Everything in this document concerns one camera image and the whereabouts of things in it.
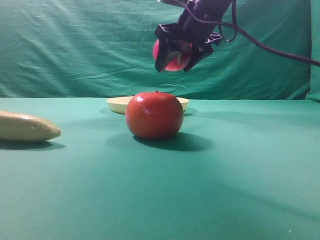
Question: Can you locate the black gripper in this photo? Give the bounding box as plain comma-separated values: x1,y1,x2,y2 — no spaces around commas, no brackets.
154,0,233,72

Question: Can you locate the pale yellow banana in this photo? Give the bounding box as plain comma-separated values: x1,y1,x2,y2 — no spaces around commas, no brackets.
0,110,62,142

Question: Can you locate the red apple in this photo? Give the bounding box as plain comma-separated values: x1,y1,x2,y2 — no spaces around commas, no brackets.
152,39,191,72

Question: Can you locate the green table cloth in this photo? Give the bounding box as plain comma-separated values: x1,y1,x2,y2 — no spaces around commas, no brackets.
0,98,320,240

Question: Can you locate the black cable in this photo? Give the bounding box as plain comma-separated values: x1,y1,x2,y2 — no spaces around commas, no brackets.
218,0,320,67

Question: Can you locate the yellow plate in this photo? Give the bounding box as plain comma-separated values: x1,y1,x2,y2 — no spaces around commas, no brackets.
106,96,189,115

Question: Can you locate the green backdrop cloth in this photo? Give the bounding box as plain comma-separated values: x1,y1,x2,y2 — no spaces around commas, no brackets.
0,0,320,100

